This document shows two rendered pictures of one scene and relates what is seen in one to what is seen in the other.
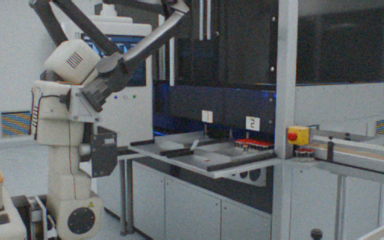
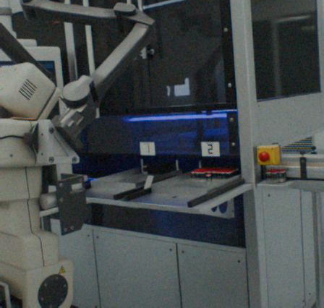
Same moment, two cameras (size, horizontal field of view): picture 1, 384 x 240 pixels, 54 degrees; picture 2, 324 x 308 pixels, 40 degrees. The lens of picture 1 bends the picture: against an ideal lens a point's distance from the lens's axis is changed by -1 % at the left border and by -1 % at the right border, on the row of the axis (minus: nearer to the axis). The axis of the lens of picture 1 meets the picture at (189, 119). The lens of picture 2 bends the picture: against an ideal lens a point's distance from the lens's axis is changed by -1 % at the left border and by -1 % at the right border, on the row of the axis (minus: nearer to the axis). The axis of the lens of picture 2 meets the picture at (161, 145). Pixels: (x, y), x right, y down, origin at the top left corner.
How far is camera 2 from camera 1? 0.40 m
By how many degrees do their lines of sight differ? 15
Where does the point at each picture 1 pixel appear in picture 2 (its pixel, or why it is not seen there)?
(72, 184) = (39, 248)
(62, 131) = (19, 181)
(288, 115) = (253, 134)
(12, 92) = not seen: outside the picture
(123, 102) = not seen: hidden behind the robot
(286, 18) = (242, 28)
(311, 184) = (278, 207)
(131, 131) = not seen: hidden behind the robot
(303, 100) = (264, 116)
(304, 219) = (275, 248)
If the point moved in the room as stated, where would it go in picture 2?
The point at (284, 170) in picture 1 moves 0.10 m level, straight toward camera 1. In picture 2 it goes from (256, 196) to (262, 202)
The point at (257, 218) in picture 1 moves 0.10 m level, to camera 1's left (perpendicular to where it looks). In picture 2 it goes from (227, 255) to (205, 259)
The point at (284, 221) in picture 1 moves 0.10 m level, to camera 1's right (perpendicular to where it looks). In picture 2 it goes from (261, 252) to (283, 248)
